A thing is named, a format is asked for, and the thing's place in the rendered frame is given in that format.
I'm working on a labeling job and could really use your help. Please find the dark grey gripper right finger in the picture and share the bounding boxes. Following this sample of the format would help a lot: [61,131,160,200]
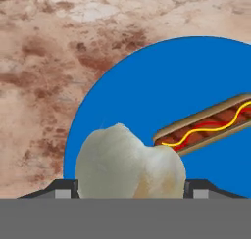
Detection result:
[183,178,247,200]

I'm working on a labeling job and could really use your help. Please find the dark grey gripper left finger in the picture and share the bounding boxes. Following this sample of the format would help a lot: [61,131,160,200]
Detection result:
[18,178,80,200]

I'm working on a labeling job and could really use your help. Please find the large blue plate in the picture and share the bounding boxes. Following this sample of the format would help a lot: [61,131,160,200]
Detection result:
[62,35,251,200]

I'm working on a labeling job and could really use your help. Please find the hot dog with mustard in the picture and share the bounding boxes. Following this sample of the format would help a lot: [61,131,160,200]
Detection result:
[152,92,251,157]

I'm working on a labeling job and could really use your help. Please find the white garlic bulb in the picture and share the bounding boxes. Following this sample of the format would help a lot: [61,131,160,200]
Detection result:
[74,122,187,200]

